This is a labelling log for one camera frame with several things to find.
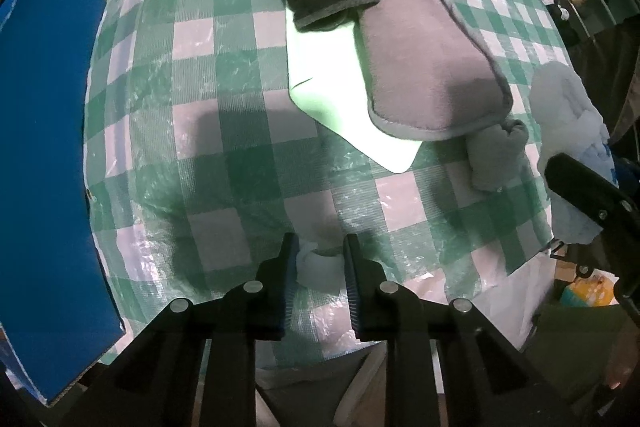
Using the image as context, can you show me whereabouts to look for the white fluffy cloth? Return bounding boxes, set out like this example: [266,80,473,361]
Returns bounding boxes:
[529,62,618,245]

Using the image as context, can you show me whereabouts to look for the large grey fleece sock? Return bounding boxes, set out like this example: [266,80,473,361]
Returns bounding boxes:
[359,0,513,141]

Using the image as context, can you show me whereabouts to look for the white sock blue stripes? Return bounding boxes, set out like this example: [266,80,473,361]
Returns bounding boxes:
[296,242,345,295]

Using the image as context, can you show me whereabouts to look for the light green cloth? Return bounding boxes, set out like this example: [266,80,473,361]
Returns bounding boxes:
[285,10,421,173]

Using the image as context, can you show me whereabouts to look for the small grey sock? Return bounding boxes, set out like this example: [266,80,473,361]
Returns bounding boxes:
[465,119,529,192]

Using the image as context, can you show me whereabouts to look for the green white checkered tablecloth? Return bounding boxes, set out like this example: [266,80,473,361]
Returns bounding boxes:
[85,0,551,336]

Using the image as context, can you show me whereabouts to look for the blue cardboard box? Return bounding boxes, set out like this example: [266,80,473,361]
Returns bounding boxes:
[1,0,124,404]

